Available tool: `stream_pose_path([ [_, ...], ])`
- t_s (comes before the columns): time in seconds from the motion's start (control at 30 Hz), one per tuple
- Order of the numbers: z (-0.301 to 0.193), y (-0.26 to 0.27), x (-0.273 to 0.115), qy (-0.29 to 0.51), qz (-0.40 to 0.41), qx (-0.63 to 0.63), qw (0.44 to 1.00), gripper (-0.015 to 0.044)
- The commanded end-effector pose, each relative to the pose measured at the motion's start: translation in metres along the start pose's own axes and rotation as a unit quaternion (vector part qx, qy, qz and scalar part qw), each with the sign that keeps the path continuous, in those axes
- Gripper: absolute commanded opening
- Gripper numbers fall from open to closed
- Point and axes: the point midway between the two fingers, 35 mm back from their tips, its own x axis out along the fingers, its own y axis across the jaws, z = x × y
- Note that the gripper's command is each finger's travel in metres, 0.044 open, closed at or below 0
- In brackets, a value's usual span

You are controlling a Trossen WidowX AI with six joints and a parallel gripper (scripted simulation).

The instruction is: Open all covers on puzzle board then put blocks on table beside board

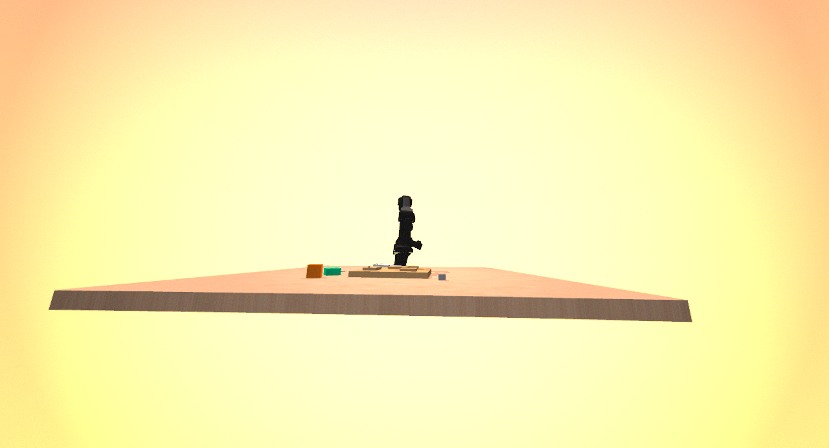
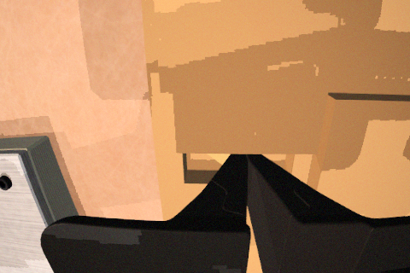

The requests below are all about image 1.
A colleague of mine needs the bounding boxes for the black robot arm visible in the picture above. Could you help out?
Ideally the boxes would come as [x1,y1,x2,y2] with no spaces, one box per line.
[393,196,423,265]

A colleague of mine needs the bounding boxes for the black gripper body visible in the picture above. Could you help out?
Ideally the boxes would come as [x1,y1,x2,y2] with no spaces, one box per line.
[394,234,413,253]

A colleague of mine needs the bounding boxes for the orange block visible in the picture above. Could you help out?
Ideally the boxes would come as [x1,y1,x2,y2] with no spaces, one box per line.
[306,264,323,278]

